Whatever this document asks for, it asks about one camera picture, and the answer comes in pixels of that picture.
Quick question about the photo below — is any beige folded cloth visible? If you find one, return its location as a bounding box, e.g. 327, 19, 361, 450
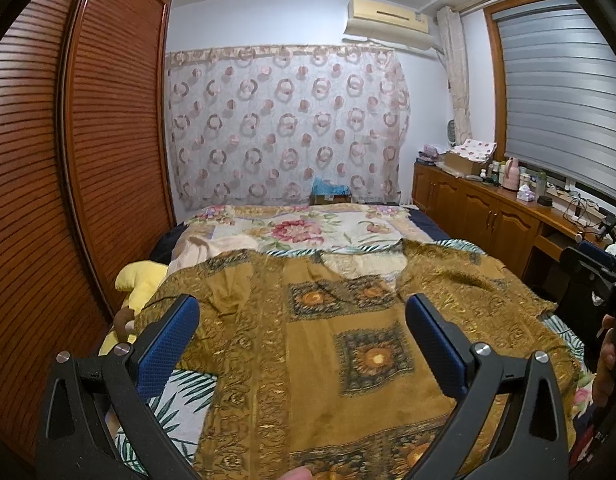
167, 234, 258, 275

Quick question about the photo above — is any dark blue bed sheet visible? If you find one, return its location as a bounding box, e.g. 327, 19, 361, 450
408, 208, 450, 242

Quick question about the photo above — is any pink kettle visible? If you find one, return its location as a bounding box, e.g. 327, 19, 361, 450
502, 157, 520, 192

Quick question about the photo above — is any cardboard box with blue cloth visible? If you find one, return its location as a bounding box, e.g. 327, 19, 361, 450
310, 178, 352, 206

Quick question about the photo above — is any wooden sideboard cabinet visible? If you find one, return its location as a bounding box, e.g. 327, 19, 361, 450
412, 162, 607, 280

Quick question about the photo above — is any beige side curtain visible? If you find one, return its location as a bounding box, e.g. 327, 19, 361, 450
437, 6, 472, 144

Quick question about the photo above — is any grey window blind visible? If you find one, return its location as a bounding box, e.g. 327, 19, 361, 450
493, 0, 616, 200

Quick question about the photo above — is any person right hand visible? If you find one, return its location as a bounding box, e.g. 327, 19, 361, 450
592, 315, 616, 408

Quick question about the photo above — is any yellow plush toy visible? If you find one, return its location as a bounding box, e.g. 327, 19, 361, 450
99, 260, 168, 356

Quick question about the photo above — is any floral cream blanket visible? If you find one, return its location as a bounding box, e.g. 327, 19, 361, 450
177, 203, 483, 257

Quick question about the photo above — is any cardboard box floral cover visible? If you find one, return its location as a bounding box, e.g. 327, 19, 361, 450
443, 139, 498, 174

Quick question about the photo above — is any golden brown patterned garment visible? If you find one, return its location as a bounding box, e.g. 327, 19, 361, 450
135, 237, 582, 480

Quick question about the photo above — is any palm leaf print blanket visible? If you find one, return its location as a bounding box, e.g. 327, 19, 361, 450
148, 370, 217, 465

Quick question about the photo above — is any wall air conditioner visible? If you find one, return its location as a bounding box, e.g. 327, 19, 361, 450
345, 0, 435, 51

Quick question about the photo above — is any circle pattern lace curtain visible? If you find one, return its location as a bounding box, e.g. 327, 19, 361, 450
165, 44, 410, 211

